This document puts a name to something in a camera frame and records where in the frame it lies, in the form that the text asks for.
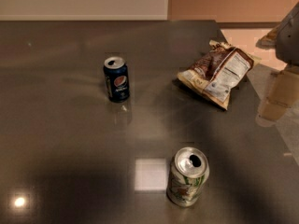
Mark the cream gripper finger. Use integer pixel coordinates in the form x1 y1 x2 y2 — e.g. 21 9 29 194
258 65 299 122
261 26 278 47

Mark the blue pepsi can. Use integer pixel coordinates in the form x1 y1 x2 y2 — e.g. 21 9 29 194
103 56 130 103

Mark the green white 7up can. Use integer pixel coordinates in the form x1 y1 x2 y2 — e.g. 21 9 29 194
166 147 209 207

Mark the brown chip bag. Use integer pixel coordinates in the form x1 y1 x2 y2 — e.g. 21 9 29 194
177 40 261 109

